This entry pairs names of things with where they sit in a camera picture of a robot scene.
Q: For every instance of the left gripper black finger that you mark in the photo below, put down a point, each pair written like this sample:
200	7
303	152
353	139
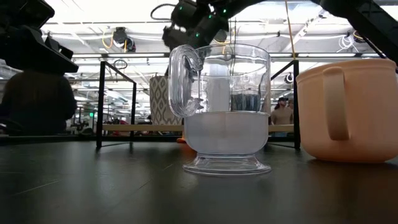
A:
60	62

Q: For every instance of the grey white patterned mug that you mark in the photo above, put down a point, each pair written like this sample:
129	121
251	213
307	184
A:
160	102

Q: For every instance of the clear plastic footed cup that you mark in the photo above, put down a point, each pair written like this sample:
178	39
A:
226	133

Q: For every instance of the peach ceramic mug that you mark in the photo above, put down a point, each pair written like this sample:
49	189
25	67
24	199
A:
370	109

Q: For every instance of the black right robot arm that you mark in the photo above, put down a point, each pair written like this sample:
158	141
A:
360	15

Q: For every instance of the black horizontal overhead bar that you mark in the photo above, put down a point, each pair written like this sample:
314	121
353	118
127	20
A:
133	56

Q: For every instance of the person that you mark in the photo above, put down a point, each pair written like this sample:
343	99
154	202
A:
281	115
34	102

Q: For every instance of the orange cloth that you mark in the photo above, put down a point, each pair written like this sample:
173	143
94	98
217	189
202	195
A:
181	140

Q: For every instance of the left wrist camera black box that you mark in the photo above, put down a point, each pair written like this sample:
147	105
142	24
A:
21	12

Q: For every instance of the black frame wooden shelf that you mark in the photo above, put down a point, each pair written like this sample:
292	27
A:
100	102

